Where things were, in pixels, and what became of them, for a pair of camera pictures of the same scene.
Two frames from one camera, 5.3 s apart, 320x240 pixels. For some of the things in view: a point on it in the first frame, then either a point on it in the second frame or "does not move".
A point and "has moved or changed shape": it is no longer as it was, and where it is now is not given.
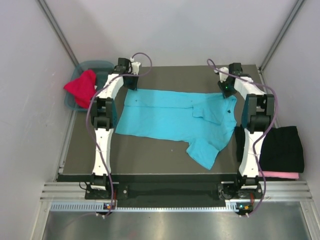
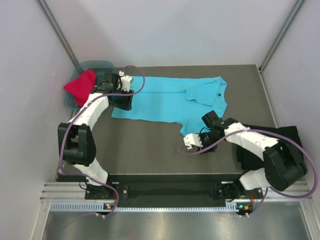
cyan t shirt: x=205 y=121 has moved or changed shape
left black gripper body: x=130 y=78 to x=122 y=102
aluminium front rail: x=275 y=191 does not move
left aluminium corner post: x=44 y=7 does not move
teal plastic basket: x=102 y=69 does not move
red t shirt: x=83 y=88 does not move
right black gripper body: x=224 y=85 to x=208 y=139
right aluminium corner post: x=297 y=7 does not move
